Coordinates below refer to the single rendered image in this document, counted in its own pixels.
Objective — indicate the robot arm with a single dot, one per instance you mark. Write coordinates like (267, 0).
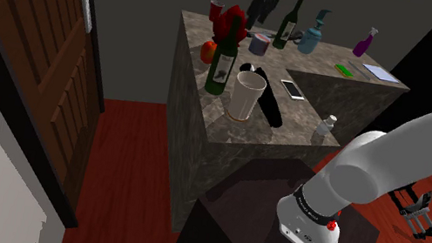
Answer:
(400, 153)

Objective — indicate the green wine bottle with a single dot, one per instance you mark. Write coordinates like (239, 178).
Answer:
(286, 30)
(221, 68)

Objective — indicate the grey can with red lid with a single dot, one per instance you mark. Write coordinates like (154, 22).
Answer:
(258, 45)

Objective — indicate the red flower bunch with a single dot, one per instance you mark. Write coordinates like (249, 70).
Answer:
(225, 21)

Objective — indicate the red plastic cup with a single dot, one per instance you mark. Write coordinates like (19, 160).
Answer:
(216, 9)

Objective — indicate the teal soap dispenser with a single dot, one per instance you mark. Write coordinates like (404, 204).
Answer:
(309, 40)

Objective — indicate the red orange apple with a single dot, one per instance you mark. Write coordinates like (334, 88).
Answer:
(207, 52)

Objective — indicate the white smartphone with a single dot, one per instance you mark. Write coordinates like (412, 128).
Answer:
(292, 90)

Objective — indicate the tall beige cup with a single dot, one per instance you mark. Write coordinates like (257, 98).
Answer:
(245, 97)

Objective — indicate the black cylinder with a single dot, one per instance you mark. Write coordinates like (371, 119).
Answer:
(270, 105)

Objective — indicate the green sponge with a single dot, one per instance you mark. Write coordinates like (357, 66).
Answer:
(343, 70)

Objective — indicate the purple spray bottle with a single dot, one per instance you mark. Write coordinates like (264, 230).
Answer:
(362, 45)

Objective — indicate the grey knife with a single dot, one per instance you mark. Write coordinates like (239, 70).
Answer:
(359, 70)

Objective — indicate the small clear shaker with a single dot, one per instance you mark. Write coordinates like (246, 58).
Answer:
(325, 126)

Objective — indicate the white notepad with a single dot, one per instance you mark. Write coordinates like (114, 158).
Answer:
(380, 73)

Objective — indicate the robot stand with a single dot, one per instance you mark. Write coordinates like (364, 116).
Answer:
(235, 218)

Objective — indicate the brown wooden door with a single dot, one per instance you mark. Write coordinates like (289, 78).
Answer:
(25, 45)

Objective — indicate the black folding stand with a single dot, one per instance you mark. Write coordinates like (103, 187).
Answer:
(415, 211)

